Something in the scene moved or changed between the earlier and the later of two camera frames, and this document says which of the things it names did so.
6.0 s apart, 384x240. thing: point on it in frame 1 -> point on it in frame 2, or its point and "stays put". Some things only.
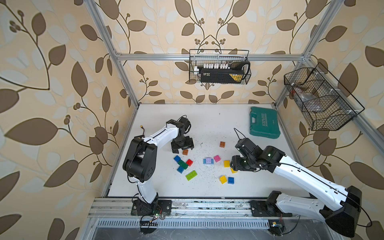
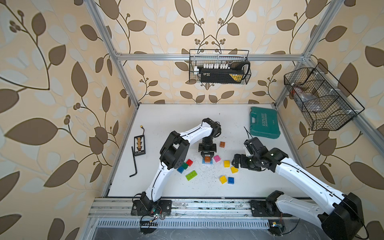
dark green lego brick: (183, 164) stays put
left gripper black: (191, 145) -> (203, 151)
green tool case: (264, 122) stays put
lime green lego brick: (191, 175) stays put
